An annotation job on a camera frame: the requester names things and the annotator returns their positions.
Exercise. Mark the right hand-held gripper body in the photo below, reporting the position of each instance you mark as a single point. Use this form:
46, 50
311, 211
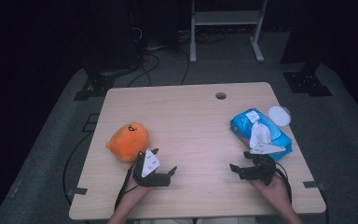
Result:
262, 169

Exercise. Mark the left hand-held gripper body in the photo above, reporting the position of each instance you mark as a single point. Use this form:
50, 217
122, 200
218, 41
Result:
150, 180

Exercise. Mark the white wet wipe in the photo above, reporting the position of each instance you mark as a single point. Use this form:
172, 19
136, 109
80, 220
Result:
259, 133

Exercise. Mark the orange plush toy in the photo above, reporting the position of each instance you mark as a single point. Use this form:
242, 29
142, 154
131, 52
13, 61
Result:
127, 141

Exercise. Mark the blue wet wipes pack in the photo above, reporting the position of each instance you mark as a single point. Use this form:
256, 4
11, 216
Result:
240, 126

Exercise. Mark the person's left hand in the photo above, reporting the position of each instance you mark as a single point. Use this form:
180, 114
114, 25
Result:
135, 191

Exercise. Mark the white round pack lid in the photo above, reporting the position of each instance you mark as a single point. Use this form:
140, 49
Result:
279, 116

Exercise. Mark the grey tape piece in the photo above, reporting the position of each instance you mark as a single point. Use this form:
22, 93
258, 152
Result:
79, 190
312, 184

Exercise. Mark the dark floor plate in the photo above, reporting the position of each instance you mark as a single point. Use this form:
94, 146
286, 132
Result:
90, 127

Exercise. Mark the black stand with base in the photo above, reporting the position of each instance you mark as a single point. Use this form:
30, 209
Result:
307, 84
96, 84

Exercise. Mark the white metal frame stand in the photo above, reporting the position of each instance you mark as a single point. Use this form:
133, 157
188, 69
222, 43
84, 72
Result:
227, 18

